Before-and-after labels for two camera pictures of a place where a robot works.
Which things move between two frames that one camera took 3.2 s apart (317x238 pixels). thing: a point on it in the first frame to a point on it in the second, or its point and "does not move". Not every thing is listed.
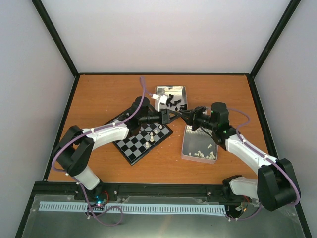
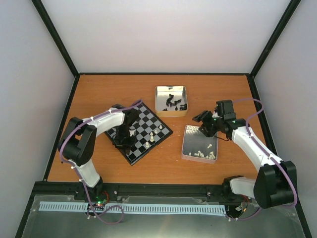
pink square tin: x=199 y=146 does not move
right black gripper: x=192 y=115 to x=204 y=116
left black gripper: x=165 y=118 to x=124 y=146
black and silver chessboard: x=141 y=141 does not move
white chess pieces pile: x=199 y=153 does not move
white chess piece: x=151 y=139 does not move
